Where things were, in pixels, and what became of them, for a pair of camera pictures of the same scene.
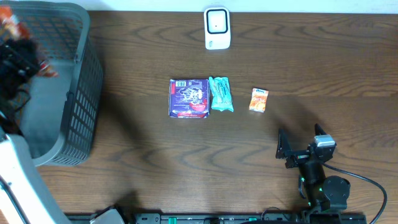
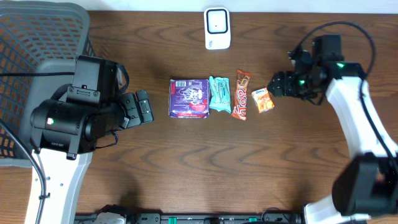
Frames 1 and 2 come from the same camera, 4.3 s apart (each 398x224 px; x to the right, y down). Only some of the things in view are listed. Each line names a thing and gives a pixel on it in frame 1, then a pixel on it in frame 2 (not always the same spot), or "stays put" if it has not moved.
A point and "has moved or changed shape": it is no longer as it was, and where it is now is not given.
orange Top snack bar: x=11 y=26 to x=239 y=110
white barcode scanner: x=217 y=28 stays put
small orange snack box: x=259 y=99 has moved or changed shape
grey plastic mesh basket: x=61 y=123 stays put
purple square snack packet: x=189 y=98 stays put
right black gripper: x=284 y=151 to x=283 y=81
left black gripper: x=17 y=64 to x=137 y=107
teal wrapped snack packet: x=222 y=97 stays put
